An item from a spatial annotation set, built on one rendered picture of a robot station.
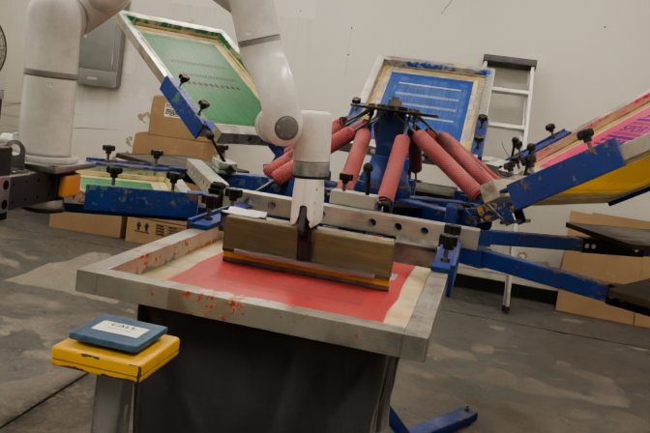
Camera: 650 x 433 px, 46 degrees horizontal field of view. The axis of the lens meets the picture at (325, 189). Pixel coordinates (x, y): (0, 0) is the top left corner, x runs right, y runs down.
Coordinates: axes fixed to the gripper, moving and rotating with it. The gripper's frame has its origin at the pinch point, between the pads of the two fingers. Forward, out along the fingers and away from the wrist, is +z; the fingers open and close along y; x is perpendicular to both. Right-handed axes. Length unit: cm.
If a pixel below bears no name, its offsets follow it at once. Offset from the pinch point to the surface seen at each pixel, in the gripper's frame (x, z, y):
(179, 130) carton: -196, 1, -390
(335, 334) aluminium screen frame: 14.5, 4.8, 39.0
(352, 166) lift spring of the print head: -5, -11, -74
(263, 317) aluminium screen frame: 2.9, 3.4, 38.9
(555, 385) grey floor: 77, 110, -249
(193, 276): -17.8, 4.0, 16.8
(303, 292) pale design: 2.9, 5.6, 13.1
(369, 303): 15.5, 6.6, 11.6
